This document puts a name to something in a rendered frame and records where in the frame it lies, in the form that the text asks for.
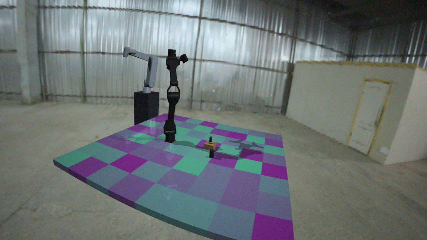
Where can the tan square block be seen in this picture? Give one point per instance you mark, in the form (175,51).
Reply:
(207,145)

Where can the dark navy cylinder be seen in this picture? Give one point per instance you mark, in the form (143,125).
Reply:
(211,154)

